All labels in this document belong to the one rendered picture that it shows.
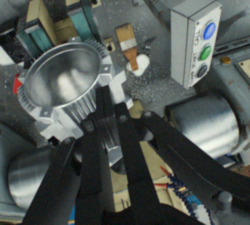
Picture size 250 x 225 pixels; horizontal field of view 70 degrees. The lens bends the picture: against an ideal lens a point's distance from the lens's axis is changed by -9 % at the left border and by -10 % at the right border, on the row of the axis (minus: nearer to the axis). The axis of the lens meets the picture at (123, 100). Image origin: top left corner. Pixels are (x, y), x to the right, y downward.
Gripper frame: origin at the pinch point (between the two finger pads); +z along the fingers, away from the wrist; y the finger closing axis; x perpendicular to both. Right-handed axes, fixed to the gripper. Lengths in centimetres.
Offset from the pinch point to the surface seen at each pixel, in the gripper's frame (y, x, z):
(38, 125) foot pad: -14.2, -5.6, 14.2
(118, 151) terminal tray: -3.0, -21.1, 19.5
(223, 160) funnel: 81, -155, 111
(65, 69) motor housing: -8.8, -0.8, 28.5
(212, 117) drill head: 27, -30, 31
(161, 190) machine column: 6, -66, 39
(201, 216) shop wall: 102, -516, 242
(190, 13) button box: 15.2, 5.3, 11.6
